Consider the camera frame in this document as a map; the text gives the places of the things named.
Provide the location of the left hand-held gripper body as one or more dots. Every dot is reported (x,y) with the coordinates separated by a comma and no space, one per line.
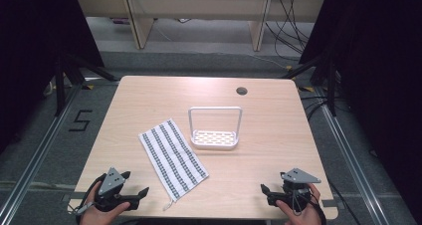
(109,185)

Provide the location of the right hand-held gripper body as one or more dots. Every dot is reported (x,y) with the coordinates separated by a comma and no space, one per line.
(297,177)

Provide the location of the striped white grey cloth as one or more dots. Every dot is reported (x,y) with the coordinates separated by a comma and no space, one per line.
(172,157)

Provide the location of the person's left hand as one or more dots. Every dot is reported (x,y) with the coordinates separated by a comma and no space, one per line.
(96,217)

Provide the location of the person's right hand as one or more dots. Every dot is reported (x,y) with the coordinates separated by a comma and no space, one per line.
(307,216)

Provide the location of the yellow black floor tape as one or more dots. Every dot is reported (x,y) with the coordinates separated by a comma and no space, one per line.
(88,86)
(307,89)

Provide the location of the black metal stand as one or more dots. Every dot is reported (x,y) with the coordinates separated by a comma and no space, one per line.
(331,85)
(60,85)

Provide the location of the black curtain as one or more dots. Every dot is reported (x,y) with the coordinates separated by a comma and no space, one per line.
(36,52)
(381,85)

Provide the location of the light wooden background desk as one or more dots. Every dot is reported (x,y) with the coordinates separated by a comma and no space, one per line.
(142,22)

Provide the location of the aluminium floor rail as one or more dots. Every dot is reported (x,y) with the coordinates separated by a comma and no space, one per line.
(351,165)
(40,152)

